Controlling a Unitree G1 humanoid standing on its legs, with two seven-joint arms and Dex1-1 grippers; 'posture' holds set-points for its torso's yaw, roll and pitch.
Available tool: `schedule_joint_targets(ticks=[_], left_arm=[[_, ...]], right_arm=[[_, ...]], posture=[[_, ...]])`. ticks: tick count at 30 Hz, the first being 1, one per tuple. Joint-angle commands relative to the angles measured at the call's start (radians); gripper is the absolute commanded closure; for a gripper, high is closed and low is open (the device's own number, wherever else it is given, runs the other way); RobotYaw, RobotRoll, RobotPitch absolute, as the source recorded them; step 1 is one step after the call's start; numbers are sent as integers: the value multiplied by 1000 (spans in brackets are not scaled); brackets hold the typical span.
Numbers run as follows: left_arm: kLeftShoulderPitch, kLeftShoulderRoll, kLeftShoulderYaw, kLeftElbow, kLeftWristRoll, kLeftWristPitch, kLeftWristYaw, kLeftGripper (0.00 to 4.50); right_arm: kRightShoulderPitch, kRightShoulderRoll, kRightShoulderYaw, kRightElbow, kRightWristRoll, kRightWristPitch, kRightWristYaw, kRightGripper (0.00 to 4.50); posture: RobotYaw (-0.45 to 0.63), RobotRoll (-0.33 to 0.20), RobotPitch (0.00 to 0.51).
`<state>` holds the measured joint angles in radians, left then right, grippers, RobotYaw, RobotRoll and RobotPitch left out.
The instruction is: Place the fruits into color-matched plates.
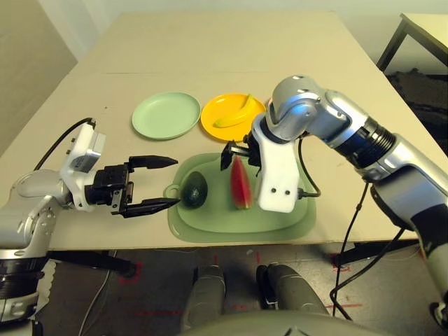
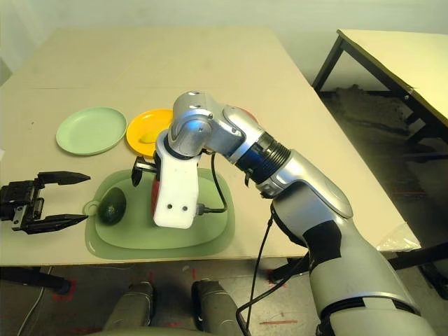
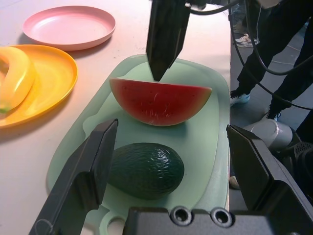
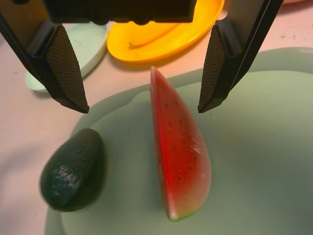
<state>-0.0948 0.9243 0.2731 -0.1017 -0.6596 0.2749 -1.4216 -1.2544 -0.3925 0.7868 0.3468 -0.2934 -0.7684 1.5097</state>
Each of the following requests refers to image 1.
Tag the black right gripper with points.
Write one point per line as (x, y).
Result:
(241, 147)

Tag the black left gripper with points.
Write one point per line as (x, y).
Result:
(108, 187)

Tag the red watermelon slice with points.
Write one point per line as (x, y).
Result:
(239, 185)

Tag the dark green avocado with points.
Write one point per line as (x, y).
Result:
(194, 190)

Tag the yellow banana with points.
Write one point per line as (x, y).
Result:
(241, 115)

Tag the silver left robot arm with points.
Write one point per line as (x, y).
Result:
(31, 224)

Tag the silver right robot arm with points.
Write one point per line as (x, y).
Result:
(402, 164)

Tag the yellow plastic plate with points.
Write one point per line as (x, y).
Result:
(224, 134)

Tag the green cutting board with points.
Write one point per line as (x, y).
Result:
(217, 224)

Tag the green plastic plate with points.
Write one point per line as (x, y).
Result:
(164, 115)

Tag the black table base bar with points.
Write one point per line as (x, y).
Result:
(94, 260)

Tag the grey robot left leg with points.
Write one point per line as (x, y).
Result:
(204, 297)

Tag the grey robot leg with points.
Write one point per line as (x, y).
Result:
(294, 290)
(204, 297)

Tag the grey robot right leg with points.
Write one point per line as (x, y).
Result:
(294, 290)

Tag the grey robot torso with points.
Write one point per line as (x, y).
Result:
(262, 325)

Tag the side table with black legs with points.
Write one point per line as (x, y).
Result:
(427, 31)

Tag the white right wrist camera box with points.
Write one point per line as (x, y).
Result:
(276, 168)

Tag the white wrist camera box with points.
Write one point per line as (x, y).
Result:
(82, 154)
(276, 168)

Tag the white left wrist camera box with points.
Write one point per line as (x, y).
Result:
(82, 154)

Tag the black table base frame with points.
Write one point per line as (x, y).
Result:
(367, 249)

